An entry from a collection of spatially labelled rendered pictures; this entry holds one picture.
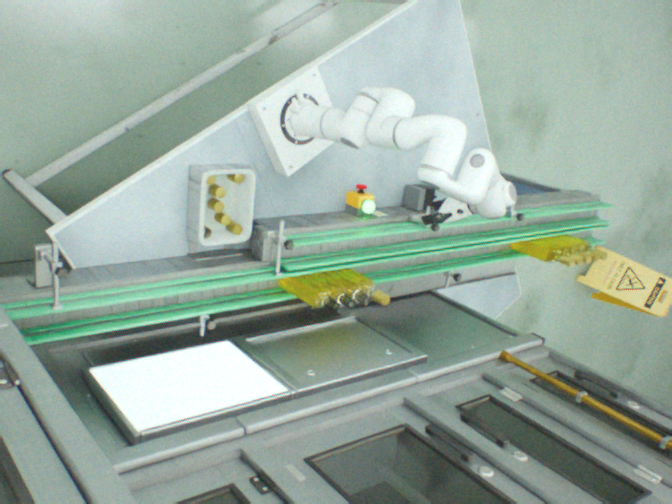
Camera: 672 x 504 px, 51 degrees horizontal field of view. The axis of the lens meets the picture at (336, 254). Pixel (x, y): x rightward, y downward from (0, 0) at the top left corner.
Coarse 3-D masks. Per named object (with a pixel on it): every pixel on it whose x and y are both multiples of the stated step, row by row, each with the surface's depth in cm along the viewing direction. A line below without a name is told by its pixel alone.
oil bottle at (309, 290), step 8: (280, 280) 219; (288, 280) 215; (296, 280) 212; (304, 280) 211; (312, 280) 212; (288, 288) 215; (296, 288) 212; (304, 288) 209; (312, 288) 206; (320, 288) 207; (296, 296) 212; (304, 296) 209; (312, 296) 206; (320, 296) 204; (312, 304) 206; (320, 304) 205
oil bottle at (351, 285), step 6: (330, 276) 218; (336, 276) 217; (342, 276) 218; (342, 282) 213; (348, 282) 214; (354, 282) 214; (348, 288) 211; (354, 288) 212; (360, 288) 213; (348, 294) 212
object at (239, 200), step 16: (208, 176) 197; (224, 176) 209; (208, 192) 207; (240, 192) 212; (208, 208) 209; (224, 208) 212; (240, 208) 213; (208, 224) 211; (240, 224) 215; (208, 240) 206; (224, 240) 208; (240, 240) 211
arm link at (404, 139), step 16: (400, 128) 175; (416, 128) 173; (432, 128) 172; (448, 128) 171; (464, 128) 173; (400, 144) 177; (416, 144) 176; (432, 144) 173; (448, 144) 171; (464, 144) 174; (432, 160) 172; (448, 160) 172
